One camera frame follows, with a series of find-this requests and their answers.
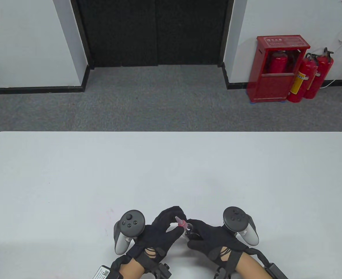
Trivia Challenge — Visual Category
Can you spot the red extinguisher with yellow label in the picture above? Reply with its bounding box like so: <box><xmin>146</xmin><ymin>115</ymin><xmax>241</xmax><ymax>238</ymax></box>
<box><xmin>286</xmin><ymin>53</ymin><xmax>319</xmax><ymax>103</ymax></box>

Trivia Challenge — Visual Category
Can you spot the black box with white label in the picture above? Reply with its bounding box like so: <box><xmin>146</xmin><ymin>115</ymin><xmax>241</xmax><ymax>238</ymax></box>
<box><xmin>92</xmin><ymin>263</ymin><xmax>116</xmax><ymax>279</ymax></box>

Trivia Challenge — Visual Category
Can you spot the person's right hand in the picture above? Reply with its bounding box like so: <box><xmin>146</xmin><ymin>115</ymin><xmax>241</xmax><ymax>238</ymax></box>
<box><xmin>186</xmin><ymin>219</ymin><xmax>248</xmax><ymax>269</ymax></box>

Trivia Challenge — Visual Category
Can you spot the person's left forearm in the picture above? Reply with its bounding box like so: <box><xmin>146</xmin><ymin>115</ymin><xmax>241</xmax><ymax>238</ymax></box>
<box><xmin>119</xmin><ymin>257</ymin><xmax>145</xmax><ymax>279</ymax></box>

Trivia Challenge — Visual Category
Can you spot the red fire extinguisher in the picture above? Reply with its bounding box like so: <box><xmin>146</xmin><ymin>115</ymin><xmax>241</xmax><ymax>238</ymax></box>
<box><xmin>303</xmin><ymin>47</ymin><xmax>334</xmax><ymax>100</ymax></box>
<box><xmin>268</xmin><ymin>50</ymin><xmax>289</xmax><ymax>74</ymax></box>

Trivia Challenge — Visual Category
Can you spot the person's left hand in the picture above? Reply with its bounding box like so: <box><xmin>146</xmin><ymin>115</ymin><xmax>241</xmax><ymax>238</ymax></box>
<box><xmin>126</xmin><ymin>206</ymin><xmax>188</xmax><ymax>273</ymax></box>

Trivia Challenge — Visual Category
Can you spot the black strap box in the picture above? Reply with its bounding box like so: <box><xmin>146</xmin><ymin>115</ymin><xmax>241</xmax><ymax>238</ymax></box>
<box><xmin>248</xmin><ymin>248</ymin><xmax>289</xmax><ymax>279</ymax></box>

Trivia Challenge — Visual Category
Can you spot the black double door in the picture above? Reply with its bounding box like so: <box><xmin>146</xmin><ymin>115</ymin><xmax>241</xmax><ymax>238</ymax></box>
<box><xmin>71</xmin><ymin>0</ymin><xmax>235</xmax><ymax>69</ymax></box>

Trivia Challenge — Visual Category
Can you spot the red fire extinguisher cabinet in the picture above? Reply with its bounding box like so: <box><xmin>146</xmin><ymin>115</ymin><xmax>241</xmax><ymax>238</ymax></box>
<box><xmin>247</xmin><ymin>35</ymin><xmax>311</xmax><ymax>103</ymax></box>

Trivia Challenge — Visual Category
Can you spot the clear plastic soy sauce bottle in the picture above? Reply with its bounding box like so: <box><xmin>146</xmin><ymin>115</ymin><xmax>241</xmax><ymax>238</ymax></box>
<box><xmin>181</xmin><ymin>222</ymin><xmax>202</xmax><ymax>240</ymax></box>

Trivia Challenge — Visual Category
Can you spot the white cable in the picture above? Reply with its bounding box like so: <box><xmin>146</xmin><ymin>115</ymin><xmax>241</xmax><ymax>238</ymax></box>
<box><xmin>319</xmin><ymin>29</ymin><xmax>342</xmax><ymax>88</ymax></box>

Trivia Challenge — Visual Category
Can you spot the grey and black hand controller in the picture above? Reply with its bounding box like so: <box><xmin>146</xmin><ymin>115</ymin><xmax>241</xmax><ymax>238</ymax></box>
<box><xmin>114</xmin><ymin>210</ymin><xmax>146</xmax><ymax>255</ymax></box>
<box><xmin>223</xmin><ymin>206</ymin><xmax>259</xmax><ymax>247</ymax></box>

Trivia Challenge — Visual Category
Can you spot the person's right forearm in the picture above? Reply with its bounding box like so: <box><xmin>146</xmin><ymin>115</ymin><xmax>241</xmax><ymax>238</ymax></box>
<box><xmin>234</xmin><ymin>253</ymin><xmax>269</xmax><ymax>279</ymax></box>

